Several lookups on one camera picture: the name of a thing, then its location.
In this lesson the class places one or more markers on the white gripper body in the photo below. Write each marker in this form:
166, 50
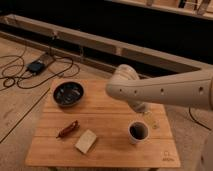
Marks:
138, 106

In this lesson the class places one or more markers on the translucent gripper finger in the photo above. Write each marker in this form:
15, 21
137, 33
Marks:
150, 120

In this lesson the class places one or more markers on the brown bottle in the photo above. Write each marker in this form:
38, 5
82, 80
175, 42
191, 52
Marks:
66, 131

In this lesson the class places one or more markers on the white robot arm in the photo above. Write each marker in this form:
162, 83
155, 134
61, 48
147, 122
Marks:
190, 89

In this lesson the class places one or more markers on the white cup dark inside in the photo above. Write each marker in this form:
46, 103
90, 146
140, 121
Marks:
137, 132

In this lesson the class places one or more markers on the beige sponge block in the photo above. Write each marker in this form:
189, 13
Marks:
86, 140

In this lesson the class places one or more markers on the dark ceramic bowl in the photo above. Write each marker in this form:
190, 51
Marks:
68, 94

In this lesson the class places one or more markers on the black power adapter box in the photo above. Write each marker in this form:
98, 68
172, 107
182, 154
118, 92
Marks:
35, 67

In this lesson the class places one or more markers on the wooden shelf beam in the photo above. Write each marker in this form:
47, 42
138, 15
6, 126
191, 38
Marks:
133, 52

